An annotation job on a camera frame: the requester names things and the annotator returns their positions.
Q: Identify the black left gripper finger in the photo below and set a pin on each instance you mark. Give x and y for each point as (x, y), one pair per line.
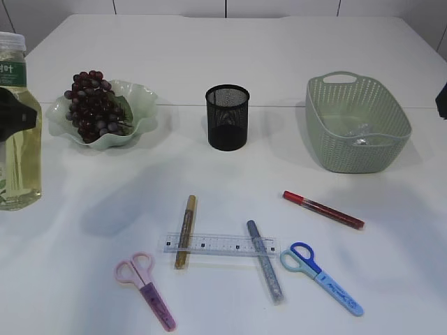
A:
(15, 116)

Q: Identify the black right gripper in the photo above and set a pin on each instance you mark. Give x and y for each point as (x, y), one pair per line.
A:
(441, 102)

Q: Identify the yellow tea drink bottle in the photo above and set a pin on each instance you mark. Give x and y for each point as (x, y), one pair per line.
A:
(21, 152)

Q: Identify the purple artificial grape bunch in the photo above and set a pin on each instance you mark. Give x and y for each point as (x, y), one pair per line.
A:
(95, 110)

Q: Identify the clear plastic sheet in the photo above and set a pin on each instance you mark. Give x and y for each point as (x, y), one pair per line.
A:
(364, 134)

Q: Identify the pink purple safety scissors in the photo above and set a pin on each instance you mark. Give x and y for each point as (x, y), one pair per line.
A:
(137, 271)

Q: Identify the blue safety scissors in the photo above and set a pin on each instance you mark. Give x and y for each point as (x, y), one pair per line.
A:
(299, 257)

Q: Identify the green plastic woven basket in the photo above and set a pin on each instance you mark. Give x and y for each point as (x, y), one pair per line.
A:
(332, 106)

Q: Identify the green wavy glass plate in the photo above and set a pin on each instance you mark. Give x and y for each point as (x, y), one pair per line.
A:
(141, 100)

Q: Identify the red marker pen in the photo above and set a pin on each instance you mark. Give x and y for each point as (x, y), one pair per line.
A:
(323, 210)

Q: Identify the clear plastic ruler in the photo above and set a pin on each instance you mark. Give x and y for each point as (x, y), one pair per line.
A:
(220, 244)

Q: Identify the black mesh pen holder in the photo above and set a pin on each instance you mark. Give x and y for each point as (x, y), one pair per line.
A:
(227, 116)

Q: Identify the gold glitter pen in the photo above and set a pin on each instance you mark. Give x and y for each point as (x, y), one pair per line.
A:
(184, 236)

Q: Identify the silver glitter pen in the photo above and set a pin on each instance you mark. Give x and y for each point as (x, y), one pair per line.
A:
(265, 263)

